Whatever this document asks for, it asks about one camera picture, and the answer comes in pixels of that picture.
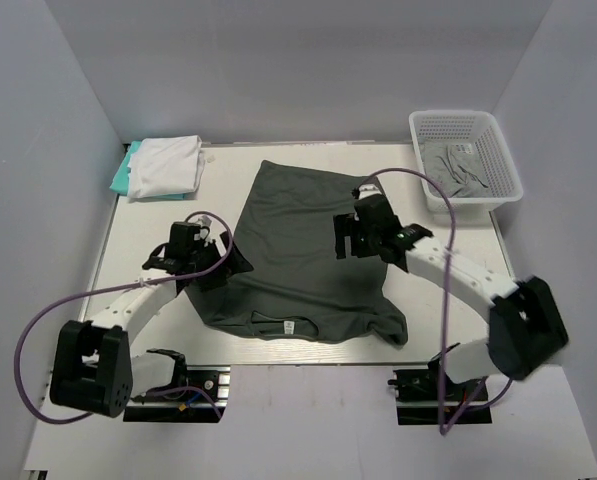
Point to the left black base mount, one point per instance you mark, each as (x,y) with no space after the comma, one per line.
(201,399)

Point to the light grey t-shirt in basket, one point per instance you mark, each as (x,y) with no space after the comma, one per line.
(456,168)

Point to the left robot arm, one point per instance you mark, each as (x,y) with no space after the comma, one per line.
(94,369)

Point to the folded white t-shirt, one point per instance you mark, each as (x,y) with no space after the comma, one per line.
(165,166)

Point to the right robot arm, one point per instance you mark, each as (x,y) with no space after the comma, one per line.
(525,328)

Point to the white plastic basket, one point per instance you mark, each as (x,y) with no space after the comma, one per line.
(481,129)

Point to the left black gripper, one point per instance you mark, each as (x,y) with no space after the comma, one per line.
(236,263)

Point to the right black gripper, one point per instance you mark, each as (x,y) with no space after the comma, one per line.
(348,225)

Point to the dark grey t-shirt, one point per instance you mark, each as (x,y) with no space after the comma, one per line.
(298,289)

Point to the folded teal t-shirt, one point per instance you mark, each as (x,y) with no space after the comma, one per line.
(119,183)

